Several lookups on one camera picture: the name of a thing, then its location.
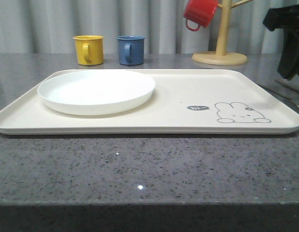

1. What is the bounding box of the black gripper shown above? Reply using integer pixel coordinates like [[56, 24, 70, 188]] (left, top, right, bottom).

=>
[[263, 7, 299, 80]]

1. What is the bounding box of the cream rabbit serving tray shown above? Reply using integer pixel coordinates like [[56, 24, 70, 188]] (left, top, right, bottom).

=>
[[0, 69, 299, 135]]

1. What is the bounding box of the silver fork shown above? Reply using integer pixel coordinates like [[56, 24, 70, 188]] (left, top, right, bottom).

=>
[[257, 84, 299, 109]]

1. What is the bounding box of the blue mug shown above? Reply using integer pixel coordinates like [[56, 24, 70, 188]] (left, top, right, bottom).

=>
[[117, 36, 145, 66]]

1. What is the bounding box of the grey curtain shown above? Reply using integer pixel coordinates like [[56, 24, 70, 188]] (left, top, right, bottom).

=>
[[0, 0, 299, 54]]

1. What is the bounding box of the red mug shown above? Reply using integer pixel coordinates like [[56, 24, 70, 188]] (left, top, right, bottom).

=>
[[183, 0, 219, 31]]

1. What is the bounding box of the wooden mug tree stand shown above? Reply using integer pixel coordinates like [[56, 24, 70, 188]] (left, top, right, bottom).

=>
[[192, 0, 250, 65]]

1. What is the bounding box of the white round plate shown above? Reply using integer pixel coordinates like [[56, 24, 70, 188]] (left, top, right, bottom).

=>
[[37, 70, 156, 116]]

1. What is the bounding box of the yellow mug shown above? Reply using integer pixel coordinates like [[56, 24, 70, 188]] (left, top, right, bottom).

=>
[[73, 35, 104, 66]]

